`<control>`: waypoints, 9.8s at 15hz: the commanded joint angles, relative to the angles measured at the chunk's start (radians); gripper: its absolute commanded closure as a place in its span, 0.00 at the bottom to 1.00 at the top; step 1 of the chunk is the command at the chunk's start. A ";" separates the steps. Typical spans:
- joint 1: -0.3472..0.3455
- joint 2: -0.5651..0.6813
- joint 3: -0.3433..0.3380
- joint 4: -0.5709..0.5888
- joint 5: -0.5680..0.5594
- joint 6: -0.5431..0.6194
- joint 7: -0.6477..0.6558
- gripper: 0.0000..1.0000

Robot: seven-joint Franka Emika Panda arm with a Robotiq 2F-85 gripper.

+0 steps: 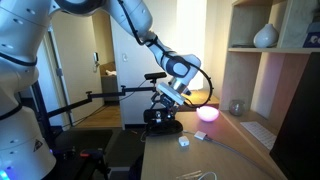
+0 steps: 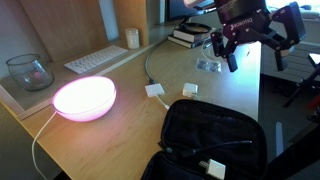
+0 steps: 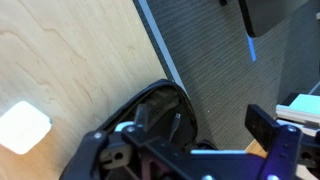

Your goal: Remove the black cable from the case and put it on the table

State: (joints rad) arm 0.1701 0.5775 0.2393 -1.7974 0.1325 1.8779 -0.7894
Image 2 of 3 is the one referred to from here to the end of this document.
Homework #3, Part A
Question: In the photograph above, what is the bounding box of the wooden shelf unit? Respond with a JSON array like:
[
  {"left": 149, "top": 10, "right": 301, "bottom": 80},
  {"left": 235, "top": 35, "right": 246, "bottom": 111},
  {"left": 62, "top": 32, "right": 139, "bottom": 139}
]
[{"left": 0, "top": 0, "right": 174, "bottom": 121}]

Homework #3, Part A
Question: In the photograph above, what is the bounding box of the plastic bag of coin batteries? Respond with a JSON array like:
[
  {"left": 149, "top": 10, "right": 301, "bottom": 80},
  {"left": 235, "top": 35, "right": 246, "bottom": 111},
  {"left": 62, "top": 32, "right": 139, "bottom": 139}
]
[{"left": 195, "top": 58, "right": 223, "bottom": 75}]

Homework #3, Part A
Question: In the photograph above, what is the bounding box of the black short cable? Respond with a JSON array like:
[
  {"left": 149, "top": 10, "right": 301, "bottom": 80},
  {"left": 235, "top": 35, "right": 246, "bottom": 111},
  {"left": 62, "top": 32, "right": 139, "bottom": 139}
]
[{"left": 159, "top": 139, "right": 253, "bottom": 160}]

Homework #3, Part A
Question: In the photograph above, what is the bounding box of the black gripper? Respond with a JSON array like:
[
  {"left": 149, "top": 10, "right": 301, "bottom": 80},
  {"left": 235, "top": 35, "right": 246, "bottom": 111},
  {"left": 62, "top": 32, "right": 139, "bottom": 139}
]
[{"left": 210, "top": 0, "right": 308, "bottom": 73}]

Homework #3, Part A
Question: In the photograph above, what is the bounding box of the white plug charger with prongs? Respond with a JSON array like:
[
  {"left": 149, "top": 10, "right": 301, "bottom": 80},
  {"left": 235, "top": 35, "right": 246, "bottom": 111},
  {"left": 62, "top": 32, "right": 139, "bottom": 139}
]
[{"left": 199, "top": 158, "right": 227, "bottom": 180}]

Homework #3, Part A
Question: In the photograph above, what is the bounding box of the thick hardcover book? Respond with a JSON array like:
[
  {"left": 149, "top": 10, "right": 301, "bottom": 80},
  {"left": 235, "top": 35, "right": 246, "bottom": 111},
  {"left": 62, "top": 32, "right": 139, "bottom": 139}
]
[
  {"left": 167, "top": 34, "right": 208, "bottom": 50},
  {"left": 172, "top": 27, "right": 214, "bottom": 44}
]

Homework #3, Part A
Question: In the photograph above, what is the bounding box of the white floor tape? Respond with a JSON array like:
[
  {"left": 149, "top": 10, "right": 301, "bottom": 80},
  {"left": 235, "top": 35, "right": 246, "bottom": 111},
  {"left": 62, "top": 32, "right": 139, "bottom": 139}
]
[{"left": 275, "top": 121, "right": 285, "bottom": 158}]

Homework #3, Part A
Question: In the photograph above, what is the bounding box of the white cylinder candle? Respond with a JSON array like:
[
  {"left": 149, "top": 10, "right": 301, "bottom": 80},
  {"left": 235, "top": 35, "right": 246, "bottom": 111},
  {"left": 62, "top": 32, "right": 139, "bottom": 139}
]
[{"left": 125, "top": 27, "right": 141, "bottom": 50}]

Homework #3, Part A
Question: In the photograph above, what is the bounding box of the glowing bowl lamp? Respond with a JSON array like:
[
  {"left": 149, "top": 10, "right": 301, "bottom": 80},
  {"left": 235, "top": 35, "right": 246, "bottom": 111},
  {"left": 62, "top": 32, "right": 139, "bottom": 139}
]
[{"left": 51, "top": 75, "right": 118, "bottom": 123}]

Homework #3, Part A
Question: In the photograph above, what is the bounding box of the black monitor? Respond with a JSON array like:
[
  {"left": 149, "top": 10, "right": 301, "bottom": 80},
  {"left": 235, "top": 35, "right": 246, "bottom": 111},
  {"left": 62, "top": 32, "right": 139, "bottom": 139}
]
[{"left": 165, "top": 0, "right": 218, "bottom": 23}]

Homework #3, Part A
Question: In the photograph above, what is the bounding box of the thin white cable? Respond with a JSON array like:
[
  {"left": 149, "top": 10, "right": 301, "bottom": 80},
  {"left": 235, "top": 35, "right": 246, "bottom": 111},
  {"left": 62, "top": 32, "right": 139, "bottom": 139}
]
[{"left": 201, "top": 39, "right": 218, "bottom": 63}]

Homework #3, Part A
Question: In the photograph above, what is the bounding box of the white keyboard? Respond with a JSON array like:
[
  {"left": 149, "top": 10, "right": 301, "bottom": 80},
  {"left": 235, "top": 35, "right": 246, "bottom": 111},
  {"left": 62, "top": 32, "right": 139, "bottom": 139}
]
[{"left": 63, "top": 44, "right": 129, "bottom": 75}]

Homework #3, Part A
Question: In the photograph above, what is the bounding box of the round glass jar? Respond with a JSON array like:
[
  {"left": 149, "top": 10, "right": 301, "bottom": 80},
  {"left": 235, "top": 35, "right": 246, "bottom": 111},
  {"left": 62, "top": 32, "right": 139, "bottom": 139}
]
[{"left": 5, "top": 53, "right": 55, "bottom": 92}]

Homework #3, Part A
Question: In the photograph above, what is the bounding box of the white charger cube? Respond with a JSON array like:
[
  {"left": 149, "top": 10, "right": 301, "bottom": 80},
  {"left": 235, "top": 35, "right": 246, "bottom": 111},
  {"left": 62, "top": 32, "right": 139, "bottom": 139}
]
[{"left": 182, "top": 82, "right": 199, "bottom": 99}]

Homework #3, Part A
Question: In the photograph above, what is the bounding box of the black round dish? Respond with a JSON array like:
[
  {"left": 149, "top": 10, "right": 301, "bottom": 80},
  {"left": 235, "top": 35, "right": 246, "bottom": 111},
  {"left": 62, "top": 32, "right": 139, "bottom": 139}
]
[{"left": 179, "top": 22, "right": 213, "bottom": 35}]

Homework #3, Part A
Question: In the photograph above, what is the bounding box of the black tripod stand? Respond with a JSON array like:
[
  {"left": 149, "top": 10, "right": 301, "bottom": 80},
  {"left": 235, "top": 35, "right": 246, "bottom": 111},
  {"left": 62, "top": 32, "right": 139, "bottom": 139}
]
[{"left": 283, "top": 53, "right": 320, "bottom": 123}]

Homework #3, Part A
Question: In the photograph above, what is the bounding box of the black zipper case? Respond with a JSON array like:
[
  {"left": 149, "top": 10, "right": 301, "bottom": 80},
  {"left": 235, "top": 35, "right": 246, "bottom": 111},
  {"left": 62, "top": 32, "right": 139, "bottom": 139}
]
[{"left": 139, "top": 99, "right": 268, "bottom": 180}]

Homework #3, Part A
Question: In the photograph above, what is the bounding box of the white adapter dongle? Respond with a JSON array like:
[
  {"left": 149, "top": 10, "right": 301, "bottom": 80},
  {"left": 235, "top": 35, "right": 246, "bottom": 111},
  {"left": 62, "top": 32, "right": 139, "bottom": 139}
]
[{"left": 144, "top": 83, "right": 171, "bottom": 111}]

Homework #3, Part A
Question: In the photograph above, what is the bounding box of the white lamp cord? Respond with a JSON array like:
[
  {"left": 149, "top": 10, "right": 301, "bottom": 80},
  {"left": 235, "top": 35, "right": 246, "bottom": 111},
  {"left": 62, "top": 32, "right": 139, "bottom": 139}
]
[{"left": 31, "top": 111, "right": 58, "bottom": 180}]

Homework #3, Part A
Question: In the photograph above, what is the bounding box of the thick grey cable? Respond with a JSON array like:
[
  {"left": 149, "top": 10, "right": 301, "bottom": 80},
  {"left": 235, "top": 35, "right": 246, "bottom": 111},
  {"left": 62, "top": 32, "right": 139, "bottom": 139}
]
[{"left": 144, "top": 39, "right": 175, "bottom": 85}]

